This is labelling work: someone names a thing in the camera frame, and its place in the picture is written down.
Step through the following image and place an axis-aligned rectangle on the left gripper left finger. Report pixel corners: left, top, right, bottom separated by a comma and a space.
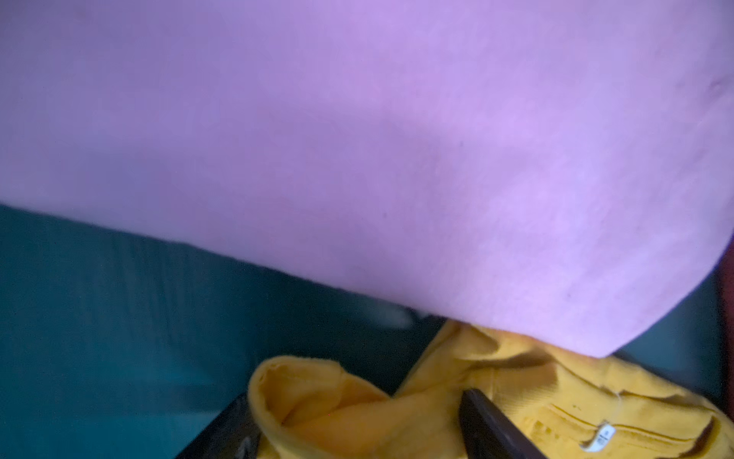
176, 393, 261, 459

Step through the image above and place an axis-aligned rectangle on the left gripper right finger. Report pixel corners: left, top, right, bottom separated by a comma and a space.
459, 388, 547, 459

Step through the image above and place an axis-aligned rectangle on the yellow t-shirt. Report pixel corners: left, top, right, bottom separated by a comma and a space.
248, 321, 733, 458

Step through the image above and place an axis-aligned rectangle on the pink t-shirt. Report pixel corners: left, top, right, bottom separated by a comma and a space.
1, 1, 733, 357

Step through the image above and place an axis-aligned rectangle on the dark red t-shirt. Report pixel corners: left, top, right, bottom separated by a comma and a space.
717, 241, 734, 418

